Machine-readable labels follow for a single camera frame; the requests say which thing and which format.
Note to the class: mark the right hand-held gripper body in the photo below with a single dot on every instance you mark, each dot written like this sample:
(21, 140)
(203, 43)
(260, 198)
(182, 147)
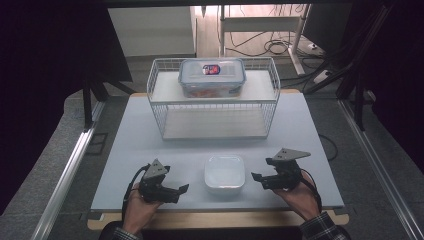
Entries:
(283, 176)

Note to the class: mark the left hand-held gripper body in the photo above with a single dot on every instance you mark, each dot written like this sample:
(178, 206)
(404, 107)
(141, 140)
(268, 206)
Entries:
(155, 190)

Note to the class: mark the white square bowl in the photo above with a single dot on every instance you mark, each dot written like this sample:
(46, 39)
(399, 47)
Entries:
(224, 173)

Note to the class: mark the clear lidded food container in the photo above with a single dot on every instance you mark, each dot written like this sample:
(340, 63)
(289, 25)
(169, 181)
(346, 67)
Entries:
(213, 78)

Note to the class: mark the person's left hand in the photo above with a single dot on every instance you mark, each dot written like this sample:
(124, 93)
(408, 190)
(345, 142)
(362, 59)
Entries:
(140, 213)

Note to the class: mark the person's right hand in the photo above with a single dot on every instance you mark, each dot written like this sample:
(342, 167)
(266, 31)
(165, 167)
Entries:
(300, 200)

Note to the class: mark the white power strip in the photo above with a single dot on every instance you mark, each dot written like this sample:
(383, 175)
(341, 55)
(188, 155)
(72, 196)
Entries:
(321, 77)

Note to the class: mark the black metal stand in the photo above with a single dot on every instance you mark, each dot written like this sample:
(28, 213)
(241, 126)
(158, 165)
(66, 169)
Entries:
(87, 106)
(359, 110)

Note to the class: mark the small white plug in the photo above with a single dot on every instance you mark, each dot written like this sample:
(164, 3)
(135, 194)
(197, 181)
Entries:
(312, 46)

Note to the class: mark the white cabinet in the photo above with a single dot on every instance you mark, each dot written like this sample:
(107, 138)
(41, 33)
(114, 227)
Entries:
(153, 31)

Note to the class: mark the black curtain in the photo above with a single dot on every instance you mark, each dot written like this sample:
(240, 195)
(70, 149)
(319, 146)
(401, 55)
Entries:
(40, 83)
(400, 66)

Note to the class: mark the aluminium rail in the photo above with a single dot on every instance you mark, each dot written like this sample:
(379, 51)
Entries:
(66, 176)
(378, 166)

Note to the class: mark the white desk frame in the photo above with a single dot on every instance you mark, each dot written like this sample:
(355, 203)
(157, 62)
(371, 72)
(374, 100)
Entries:
(260, 24)

